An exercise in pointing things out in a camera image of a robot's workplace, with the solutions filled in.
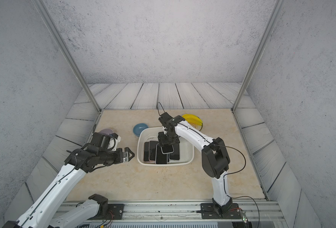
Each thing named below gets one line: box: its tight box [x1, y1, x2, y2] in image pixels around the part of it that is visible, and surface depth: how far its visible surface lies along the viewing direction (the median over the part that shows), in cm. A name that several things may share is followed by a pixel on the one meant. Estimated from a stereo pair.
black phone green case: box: [160, 144, 175, 155], surface depth 86 cm
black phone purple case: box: [148, 140, 159, 162], surface depth 95 cm
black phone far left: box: [143, 141, 150, 162], surface depth 95 cm
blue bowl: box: [132, 123, 150, 137], surface depth 109 cm
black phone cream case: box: [155, 143, 168, 165], surface depth 89 cm
